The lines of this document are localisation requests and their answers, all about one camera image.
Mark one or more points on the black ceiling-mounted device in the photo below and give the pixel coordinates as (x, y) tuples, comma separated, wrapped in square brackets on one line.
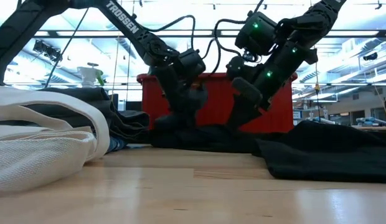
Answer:
[(45, 48)]

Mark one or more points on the blue plaid garment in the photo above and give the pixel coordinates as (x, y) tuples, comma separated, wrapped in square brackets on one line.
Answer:
[(116, 144)]

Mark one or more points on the white canvas tote bag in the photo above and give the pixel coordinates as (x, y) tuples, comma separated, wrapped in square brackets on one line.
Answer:
[(40, 161)]

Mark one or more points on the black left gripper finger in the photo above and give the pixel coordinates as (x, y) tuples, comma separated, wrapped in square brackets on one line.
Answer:
[(171, 122)]

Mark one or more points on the red plastic laundry bin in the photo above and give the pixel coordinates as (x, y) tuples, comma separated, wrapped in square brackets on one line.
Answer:
[(218, 105)]

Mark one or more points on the black overhead camera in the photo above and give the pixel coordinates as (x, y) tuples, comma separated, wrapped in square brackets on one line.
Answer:
[(249, 57)]

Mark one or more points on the black aluminium rig frame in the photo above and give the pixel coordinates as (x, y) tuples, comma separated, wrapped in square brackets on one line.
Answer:
[(351, 33)]

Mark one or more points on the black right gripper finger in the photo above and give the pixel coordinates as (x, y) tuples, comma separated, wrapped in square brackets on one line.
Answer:
[(246, 116)]

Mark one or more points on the dark dome ceiling fixture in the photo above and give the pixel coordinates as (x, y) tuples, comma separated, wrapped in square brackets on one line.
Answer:
[(370, 56)]

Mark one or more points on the dark grey garment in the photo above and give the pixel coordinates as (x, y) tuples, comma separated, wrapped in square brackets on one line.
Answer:
[(87, 96)]

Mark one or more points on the black garment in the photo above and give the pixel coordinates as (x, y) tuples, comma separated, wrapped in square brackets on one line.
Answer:
[(320, 155)]

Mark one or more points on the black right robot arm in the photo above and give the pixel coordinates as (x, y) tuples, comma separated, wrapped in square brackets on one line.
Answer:
[(305, 28)]

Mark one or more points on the background wooden table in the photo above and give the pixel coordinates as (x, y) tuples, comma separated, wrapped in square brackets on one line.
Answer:
[(373, 127)]

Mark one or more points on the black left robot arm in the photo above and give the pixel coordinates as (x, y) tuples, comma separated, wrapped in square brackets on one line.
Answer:
[(127, 25)]

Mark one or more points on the blue background device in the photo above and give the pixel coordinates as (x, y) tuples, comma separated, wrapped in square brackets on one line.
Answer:
[(370, 119)]

